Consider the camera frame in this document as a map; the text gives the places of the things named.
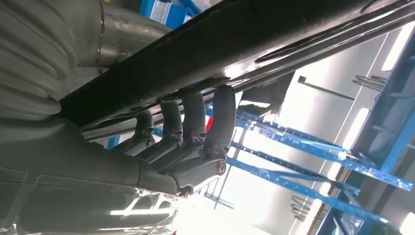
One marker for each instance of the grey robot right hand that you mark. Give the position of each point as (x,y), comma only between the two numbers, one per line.
(81,162)

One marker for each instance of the blue metal shelf rack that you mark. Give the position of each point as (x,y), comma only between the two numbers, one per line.
(395,139)

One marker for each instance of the blue white plastic crate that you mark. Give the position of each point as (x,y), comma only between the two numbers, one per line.
(177,16)

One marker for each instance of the ceiling strip light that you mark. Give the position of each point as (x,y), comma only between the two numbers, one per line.
(334,171)
(356,128)
(397,48)

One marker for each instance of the black hanging bar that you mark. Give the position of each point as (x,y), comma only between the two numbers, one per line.
(324,88)

